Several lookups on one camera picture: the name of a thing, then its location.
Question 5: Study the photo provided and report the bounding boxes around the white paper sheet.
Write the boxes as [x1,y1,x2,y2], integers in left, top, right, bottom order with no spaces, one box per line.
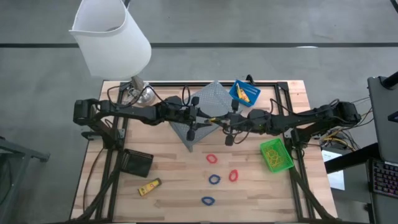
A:
[321,149,346,192]

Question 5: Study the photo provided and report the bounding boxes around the yellow and black cable bundle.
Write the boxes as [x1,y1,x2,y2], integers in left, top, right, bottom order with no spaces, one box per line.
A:
[317,96,374,152]

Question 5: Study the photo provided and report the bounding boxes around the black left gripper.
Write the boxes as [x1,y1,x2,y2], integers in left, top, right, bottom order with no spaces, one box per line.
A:
[174,96,215,142]

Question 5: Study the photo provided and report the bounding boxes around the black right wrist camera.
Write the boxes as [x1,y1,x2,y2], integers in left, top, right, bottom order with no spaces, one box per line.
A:
[248,108,272,126]

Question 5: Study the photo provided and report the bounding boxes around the silver lamp base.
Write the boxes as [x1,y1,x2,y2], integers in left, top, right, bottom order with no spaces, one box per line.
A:
[126,75,156,106]

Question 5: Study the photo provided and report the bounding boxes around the blue plastic basket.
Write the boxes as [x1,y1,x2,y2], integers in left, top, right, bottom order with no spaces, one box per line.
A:
[228,79,262,108]

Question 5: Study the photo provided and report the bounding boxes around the backlit black keyboard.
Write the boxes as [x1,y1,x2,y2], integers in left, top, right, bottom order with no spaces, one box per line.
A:
[371,159,398,199]

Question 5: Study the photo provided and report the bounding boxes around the grey desk top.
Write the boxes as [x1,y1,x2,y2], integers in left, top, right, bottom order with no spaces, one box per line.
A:
[367,75,398,163]

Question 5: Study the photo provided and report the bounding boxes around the green plastic basket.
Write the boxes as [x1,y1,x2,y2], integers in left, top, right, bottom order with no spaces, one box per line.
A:
[259,138,295,174]

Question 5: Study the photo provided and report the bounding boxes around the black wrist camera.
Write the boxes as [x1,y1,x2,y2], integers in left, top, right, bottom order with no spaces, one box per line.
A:
[248,108,272,126]
[164,95,185,110]

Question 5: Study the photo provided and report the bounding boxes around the grey perforated metal shelf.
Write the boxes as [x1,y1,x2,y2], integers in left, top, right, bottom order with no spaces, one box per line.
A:
[169,80,245,152]

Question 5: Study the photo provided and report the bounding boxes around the grey metal cart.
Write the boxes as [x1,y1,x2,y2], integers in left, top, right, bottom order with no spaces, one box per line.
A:
[0,136,51,224]

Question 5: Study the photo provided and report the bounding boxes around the black aluminium table frame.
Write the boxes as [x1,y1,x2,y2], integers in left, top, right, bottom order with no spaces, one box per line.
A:
[70,80,340,224]

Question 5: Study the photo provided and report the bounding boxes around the black plastic basket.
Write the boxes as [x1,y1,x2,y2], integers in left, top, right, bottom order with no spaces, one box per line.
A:
[120,148,155,179]

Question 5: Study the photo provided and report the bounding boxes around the plastic-wrapped cord bundle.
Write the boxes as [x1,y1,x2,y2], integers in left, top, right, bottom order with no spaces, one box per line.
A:
[125,86,140,104]

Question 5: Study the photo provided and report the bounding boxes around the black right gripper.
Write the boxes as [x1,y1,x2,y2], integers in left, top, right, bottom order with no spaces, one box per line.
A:
[216,98,251,147]

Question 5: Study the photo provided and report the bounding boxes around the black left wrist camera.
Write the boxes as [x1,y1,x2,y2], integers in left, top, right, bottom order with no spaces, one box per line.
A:
[164,95,185,110]

